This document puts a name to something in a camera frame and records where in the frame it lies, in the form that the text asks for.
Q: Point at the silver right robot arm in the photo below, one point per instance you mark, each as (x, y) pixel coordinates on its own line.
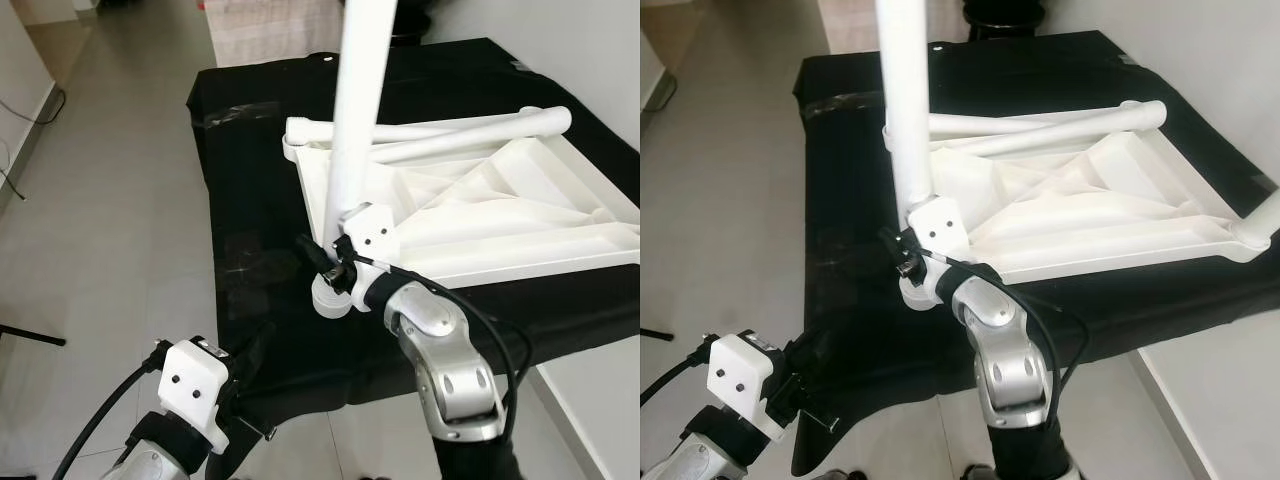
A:
(1010, 380)
(450, 380)

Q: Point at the white plastic children table top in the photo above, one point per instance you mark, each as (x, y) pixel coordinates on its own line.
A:
(500, 200)
(1100, 200)

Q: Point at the black tablecloth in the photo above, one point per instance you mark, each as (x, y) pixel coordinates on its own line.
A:
(850, 200)
(260, 200)

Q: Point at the black tripod leg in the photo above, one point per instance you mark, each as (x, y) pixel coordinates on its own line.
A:
(30, 335)
(655, 334)

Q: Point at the pale low cabinet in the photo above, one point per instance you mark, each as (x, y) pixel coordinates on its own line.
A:
(270, 30)
(845, 12)

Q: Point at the black round basin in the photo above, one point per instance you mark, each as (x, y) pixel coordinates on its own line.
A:
(1005, 18)
(412, 20)

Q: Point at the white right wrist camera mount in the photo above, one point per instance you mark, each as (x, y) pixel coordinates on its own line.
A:
(370, 230)
(940, 225)

